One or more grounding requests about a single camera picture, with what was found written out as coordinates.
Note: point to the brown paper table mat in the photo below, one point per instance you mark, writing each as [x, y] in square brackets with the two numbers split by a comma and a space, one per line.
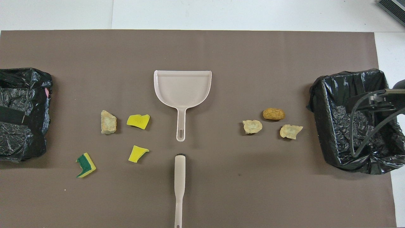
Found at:
[202, 50]

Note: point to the green and yellow sponge piece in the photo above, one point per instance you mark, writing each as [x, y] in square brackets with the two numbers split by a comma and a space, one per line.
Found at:
[87, 166]

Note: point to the dark ribbed device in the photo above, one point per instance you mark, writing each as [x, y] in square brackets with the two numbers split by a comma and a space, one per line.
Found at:
[394, 9]

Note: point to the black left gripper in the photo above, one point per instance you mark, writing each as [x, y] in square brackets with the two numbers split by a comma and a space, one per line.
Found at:
[11, 114]

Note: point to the open bin with black liner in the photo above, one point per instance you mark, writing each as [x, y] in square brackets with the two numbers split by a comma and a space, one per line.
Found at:
[335, 133]

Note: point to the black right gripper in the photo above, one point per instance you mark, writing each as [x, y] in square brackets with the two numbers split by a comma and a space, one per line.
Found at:
[384, 103]

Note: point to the bin covered by black bag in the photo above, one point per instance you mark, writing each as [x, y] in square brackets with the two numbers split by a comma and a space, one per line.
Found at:
[19, 142]

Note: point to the small yellow sponge piece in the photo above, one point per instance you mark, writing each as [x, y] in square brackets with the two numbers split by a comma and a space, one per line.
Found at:
[136, 154]

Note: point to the pale crumpled cracker piece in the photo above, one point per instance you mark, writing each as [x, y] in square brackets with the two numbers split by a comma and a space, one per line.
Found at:
[290, 131]
[252, 126]

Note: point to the large yellow sponge piece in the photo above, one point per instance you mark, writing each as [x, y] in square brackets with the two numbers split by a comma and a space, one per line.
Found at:
[137, 121]

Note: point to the pink plastic dustpan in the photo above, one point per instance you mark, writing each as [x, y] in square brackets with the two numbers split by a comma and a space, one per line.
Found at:
[182, 88]

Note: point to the pink hand brush black bristles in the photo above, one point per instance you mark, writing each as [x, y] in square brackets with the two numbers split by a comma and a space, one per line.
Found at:
[179, 171]

